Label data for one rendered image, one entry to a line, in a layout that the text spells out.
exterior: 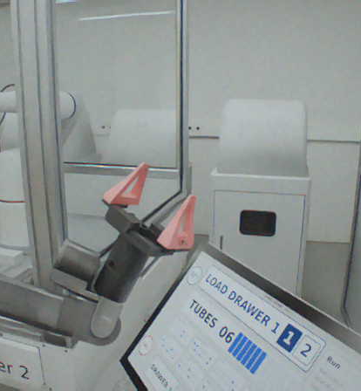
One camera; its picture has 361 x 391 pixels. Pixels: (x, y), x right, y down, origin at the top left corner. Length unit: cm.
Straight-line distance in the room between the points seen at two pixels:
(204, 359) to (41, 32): 65
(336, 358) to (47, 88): 66
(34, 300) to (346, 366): 43
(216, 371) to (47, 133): 52
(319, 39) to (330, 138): 92
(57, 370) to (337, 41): 366
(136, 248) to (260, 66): 351
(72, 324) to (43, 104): 41
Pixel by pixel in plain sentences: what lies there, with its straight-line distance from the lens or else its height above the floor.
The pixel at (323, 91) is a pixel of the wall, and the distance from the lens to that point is 405.
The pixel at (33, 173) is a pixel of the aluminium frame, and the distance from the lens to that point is 84.
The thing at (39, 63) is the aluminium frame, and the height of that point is 156.
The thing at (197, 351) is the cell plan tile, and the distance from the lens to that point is 74.
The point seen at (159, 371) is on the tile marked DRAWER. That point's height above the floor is 101.
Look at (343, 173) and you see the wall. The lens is 417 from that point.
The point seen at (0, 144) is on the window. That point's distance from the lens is 90.
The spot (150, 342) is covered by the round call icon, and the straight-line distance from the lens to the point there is 83.
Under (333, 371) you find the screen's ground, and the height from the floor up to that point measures 115.
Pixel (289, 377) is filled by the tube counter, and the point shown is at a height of 112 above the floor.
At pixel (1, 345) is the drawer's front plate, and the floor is 92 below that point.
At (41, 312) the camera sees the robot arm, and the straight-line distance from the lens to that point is 60.
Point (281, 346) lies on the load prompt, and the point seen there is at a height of 114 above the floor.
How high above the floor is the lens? 151
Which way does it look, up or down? 15 degrees down
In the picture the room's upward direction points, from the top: straight up
